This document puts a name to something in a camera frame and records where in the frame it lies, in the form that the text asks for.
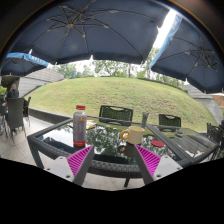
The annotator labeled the yellow object on table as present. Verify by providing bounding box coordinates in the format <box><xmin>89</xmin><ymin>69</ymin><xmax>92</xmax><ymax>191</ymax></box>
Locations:
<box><xmin>86</xmin><ymin>123</ymin><xmax>96</xmax><ymax>130</ymax></box>

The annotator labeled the clear bottle red cap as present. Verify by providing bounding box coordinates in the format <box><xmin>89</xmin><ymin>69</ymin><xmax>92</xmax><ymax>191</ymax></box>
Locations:
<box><xmin>73</xmin><ymin>105</ymin><xmax>87</xmax><ymax>146</ymax></box>

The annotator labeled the grey tall cup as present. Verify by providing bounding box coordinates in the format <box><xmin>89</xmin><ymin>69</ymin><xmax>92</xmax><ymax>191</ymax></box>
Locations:
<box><xmin>141</xmin><ymin>112</ymin><xmax>149</xmax><ymax>128</ymax></box>

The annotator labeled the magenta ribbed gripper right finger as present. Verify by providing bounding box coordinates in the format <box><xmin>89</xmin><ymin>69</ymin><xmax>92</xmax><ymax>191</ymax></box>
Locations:
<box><xmin>134</xmin><ymin>145</ymin><xmax>182</xmax><ymax>185</ymax></box>

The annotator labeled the black wicker chair left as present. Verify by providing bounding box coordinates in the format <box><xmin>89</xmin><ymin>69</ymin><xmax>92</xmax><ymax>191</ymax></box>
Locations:
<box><xmin>99</xmin><ymin>105</ymin><xmax>133</xmax><ymax>126</ymax></box>

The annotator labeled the seated person in background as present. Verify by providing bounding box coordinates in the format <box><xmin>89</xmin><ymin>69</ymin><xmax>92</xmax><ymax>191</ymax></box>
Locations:
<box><xmin>7</xmin><ymin>83</ymin><xmax>19</xmax><ymax>99</ymax></box>

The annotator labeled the grey slatted side table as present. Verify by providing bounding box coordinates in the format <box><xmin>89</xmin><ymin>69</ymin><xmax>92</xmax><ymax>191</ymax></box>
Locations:
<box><xmin>146</xmin><ymin>123</ymin><xmax>221</xmax><ymax>163</ymax></box>

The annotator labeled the black wicker chair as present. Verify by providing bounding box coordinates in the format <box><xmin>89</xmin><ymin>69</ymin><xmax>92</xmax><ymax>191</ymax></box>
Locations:
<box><xmin>99</xmin><ymin>105</ymin><xmax>133</xmax><ymax>126</ymax></box>
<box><xmin>159</xmin><ymin>114</ymin><xmax>181</xmax><ymax>131</ymax></box>

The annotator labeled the dark wicker chair far left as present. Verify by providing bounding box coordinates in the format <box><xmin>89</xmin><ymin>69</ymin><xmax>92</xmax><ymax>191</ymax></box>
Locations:
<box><xmin>6</xmin><ymin>98</ymin><xmax>25</xmax><ymax>138</ymax></box>

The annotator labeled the red round coaster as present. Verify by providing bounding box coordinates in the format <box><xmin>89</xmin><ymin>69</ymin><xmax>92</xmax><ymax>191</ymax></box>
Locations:
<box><xmin>151</xmin><ymin>140</ymin><xmax>164</xmax><ymax>147</ymax></box>

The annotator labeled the blue umbrella far left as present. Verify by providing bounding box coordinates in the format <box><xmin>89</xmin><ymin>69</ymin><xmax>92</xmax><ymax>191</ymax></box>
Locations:
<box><xmin>0</xmin><ymin>52</ymin><xmax>48</xmax><ymax>77</ymax></box>

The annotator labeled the cream mug yellow handle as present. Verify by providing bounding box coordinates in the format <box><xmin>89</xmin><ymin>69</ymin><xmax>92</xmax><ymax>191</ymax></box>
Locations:
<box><xmin>120</xmin><ymin>126</ymin><xmax>145</xmax><ymax>144</ymax></box>

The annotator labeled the navy umbrella right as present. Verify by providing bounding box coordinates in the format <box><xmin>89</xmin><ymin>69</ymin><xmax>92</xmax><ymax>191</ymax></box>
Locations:
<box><xmin>149</xmin><ymin>15</ymin><xmax>224</xmax><ymax>94</ymax></box>

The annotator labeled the black wicker chair right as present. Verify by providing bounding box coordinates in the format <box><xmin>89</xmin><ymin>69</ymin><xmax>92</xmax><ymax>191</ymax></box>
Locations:
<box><xmin>159</xmin><ymin>114</ymin><xmax>181</xmax><ymax>131</ymax></box>

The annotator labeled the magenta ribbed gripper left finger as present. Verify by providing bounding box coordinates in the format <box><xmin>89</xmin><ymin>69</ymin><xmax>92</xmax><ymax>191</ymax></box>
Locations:
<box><xmin>45</xmin><ymin>145</ymin><xmax>94</xmax><ymax>186</ymax></box>

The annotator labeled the large navy patio umbrella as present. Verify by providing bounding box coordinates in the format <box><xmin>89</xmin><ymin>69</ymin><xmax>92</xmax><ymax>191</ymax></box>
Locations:
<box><xmin>9</xmin><ymin>0</ymin><xmax>168</xmax><ymax>64</ymax></box>

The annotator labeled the glass top wicker table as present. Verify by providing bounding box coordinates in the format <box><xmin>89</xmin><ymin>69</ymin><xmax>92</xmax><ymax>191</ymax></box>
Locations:
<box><xmin>28</xmin><ymin>119</ymin><xmax>190</xmax><ymax>187</ymax></box>

